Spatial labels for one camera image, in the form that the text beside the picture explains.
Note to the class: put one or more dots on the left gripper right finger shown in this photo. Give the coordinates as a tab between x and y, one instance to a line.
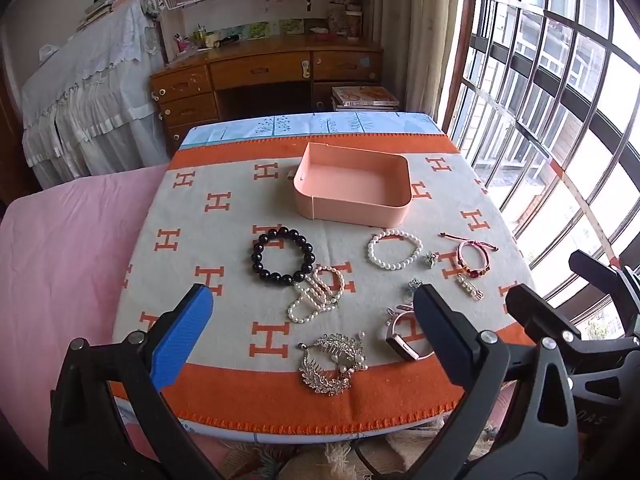
539	437

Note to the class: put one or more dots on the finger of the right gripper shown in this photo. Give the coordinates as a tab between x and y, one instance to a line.
622	285
543	324

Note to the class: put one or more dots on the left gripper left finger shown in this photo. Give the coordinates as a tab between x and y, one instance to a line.
87	437

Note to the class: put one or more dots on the pearl hair clip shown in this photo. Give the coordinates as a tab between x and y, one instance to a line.
470	289

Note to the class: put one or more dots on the small teal flower clip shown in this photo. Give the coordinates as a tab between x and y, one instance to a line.
431	259

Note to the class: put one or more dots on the round pearl brooch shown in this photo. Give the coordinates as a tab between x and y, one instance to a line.
411	288

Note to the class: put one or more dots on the silver leaf brooch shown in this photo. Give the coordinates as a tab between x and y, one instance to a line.
329	363

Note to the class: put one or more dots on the pink jewelry tray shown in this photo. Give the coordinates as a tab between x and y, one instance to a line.
349	185

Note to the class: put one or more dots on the cream knitted cloth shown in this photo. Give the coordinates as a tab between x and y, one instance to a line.
386	457

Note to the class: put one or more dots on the pink bed sheet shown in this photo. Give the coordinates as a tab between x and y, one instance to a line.
64	258

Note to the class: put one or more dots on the metal window grille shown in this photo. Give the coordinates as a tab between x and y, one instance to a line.
544	105

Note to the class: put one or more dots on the orange H-pattern blanket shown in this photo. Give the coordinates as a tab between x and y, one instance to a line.
224	216

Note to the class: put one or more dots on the stack of magazines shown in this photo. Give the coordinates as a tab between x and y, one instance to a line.
363	98

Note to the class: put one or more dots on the white lace cloth cover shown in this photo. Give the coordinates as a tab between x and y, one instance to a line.
88	110

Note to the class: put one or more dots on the beige curtain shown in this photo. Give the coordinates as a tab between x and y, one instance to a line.
419	39

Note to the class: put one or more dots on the wooden desk with drawers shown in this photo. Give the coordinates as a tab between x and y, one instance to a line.
278	75

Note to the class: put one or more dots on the wooden bookshelf with books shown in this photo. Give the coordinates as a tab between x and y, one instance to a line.
184	23

